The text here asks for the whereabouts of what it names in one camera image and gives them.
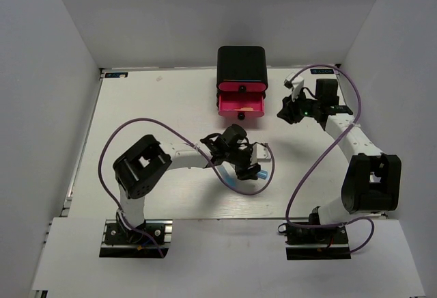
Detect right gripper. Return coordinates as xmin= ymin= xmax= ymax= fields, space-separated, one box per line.
xmin=277 ymin=87 xmax=322 ymax=124

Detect right logo sticker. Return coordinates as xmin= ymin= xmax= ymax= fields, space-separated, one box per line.
xmin=310 ymin=68 xmax=335 ymax=75

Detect blue highlighter clear cap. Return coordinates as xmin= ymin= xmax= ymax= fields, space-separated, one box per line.
xmin=217 ymin=165 xmax=236 ymax=188

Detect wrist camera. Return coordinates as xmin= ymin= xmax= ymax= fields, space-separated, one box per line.
xmin=252 ymin=143 xmax=271 ymax=163
xmin=283 ymin=72 xmax=305 ymax=97

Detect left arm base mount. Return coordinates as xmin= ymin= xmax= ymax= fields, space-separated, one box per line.
xmin=99 ymin=219 xmax=173 ymax=259

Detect left logo sticker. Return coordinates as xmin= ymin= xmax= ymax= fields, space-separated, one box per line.
xmin=104 ymin=72 xmax=128 ymax=79

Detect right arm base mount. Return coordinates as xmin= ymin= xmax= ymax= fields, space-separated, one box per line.
xmin=277 ymin=223 xmax=351 ymax=260

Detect logo sticker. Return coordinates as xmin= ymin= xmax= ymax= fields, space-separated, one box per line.
xmin=104 ymin=72 xmax=128 ymax=79
xmin=310 ymin=68 xmax=335 ymax=75

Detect black drawer cabinet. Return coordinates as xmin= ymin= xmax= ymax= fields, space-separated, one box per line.
xmin=216 ymin=45 xmax=268 ymax=105

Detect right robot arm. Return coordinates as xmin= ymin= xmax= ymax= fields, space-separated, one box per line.
xmin=277 ymin=77 xmax=401 ymax=243

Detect pink drawer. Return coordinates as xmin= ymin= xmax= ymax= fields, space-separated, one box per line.
xmin=217 ymin=81 xmax=268 ymax=92
xmin=218 ymin=92 xmax=265 ymax=120

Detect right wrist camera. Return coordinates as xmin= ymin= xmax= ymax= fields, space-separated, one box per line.
xmin=283 ymin=72 xmax=305 ymax=97

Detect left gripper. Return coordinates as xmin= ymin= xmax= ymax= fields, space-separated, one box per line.
xmin=225 ymin=141 xmax=260 ymax=180

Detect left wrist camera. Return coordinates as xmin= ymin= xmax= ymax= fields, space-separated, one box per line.
xmin=252 ymin=143 xmax=271 ymax=163

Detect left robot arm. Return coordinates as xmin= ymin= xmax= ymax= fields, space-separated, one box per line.
xmin=113 ymin=124 xmax=262 ymax=243

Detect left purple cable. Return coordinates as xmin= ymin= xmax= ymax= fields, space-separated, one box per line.
xmin=98 ymin=117 xmax=275 ymax=258

